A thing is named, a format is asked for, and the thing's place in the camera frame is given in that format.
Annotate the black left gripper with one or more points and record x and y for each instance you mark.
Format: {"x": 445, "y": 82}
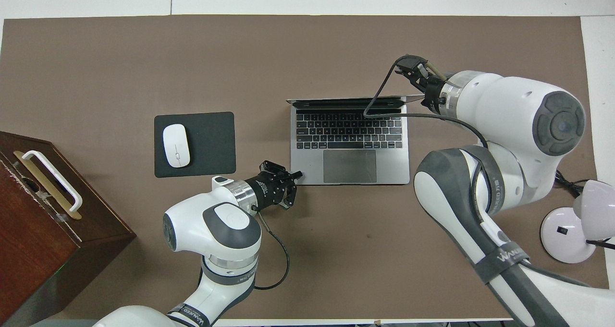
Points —
{"x": 269, "y": 187}

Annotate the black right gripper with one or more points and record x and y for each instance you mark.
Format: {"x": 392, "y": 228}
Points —
{"x": 435, "y": 96}

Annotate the grey Apple laptop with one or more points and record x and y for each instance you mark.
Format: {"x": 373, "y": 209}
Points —
{"x": 307, "y": 163}

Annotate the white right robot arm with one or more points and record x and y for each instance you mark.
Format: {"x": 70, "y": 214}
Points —
{"x": 514, "y": 120}

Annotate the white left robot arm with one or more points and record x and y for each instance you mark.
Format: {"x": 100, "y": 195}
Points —
{"x": 230, "y": 226}

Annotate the black mouse pad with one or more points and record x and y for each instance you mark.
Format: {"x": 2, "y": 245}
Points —
{"x": 211, "y": 144}

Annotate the white computer mouse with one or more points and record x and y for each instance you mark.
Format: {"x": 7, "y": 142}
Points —
{"x": 176, "y": 146}

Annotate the brown table mat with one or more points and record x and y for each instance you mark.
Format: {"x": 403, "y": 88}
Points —
{"x": 144, "y": 67}

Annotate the white desk lamp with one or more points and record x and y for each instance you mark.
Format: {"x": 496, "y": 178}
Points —
{"x": 567, "y": 236}

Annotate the dark wooden box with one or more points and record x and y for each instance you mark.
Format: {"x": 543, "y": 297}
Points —
{"x": 43, "y": 250}

